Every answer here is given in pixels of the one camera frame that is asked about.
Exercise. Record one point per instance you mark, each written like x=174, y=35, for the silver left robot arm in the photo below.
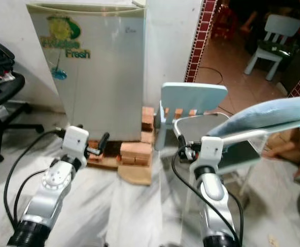
x=44, y=195

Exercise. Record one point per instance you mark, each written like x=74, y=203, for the red plastic stool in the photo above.
x=222, y=20

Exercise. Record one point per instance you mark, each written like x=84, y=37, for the silver fridge door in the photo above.
x=103, y=92

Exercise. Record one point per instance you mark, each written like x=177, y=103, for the light blue padded cushion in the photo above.
x=263, y=116

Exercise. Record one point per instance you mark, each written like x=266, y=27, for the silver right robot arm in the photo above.
x=211, y=190

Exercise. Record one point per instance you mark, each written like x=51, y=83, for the brown cardboard piece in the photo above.
x=135, y=175

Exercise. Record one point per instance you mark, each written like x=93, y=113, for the orange brick stack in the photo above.
x=136, y=152
x=148, y=119

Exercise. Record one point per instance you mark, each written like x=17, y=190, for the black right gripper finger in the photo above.
x=182, y=144

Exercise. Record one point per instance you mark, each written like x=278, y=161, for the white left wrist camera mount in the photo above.
x=75, y=143

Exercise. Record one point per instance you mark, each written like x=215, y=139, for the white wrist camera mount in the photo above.
x=75, y=143
x=209, y=152

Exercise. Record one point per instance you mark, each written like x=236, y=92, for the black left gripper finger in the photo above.
x=104, y=142

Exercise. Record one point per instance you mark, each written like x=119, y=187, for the small silver fridge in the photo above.
x=85, y=7

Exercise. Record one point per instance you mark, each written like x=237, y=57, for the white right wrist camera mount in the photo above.
x=209, y=152

